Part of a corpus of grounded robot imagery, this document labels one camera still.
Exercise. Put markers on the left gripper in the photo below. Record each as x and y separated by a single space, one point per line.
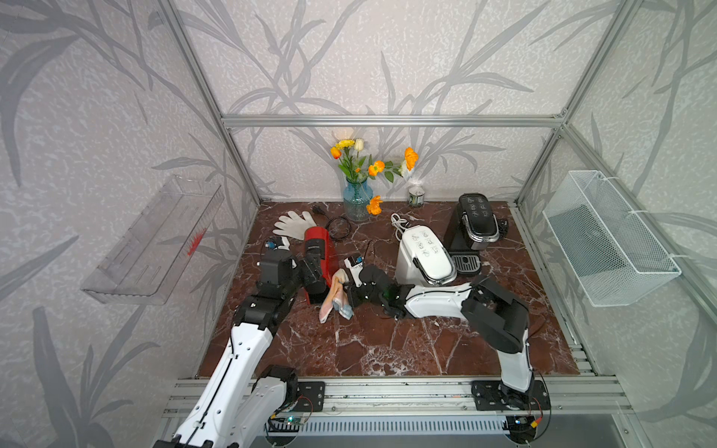
308 270

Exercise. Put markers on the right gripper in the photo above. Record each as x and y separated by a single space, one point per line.
351 296

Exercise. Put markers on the colourful striped cloth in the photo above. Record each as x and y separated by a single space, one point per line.
336 299

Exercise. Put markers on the red coffee machine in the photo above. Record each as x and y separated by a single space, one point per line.
320 264

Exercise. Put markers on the white coffee machine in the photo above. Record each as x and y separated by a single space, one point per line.
423 259

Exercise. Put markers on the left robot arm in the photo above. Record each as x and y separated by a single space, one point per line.
222 417

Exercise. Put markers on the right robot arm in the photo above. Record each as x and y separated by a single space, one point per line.
498 315

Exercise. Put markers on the black coffee machine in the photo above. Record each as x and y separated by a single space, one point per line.
472 228

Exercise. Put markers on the white work glove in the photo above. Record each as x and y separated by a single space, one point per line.
294 225

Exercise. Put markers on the blue glass vase with flowers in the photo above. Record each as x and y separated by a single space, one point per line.
359 201

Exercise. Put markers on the small green can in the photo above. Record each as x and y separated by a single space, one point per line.
416 196

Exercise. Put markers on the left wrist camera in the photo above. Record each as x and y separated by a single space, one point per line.
277 243

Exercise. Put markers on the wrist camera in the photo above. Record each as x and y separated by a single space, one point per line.
354 264
277 243

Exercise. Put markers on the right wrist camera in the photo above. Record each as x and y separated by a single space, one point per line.
354 264

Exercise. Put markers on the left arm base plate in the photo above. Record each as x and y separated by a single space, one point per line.
304 397

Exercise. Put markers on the clear plastic wall shelf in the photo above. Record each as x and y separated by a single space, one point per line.
144 267

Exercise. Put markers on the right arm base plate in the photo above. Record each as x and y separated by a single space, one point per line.
492 395

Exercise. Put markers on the white wire basket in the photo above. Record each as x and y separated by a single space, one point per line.
616 258

